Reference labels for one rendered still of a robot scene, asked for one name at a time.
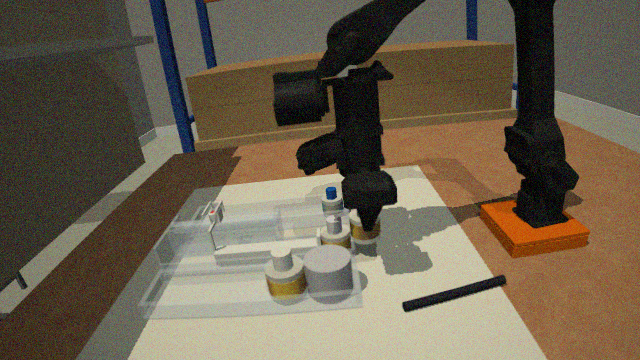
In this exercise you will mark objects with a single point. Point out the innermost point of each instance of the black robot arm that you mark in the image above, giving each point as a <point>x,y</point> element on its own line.
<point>535,143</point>

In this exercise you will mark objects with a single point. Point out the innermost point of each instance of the black cylindrical rod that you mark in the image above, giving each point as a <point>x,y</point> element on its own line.
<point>453,294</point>

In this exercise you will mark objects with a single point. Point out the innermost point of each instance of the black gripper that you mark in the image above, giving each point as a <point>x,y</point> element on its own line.
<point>365,187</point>

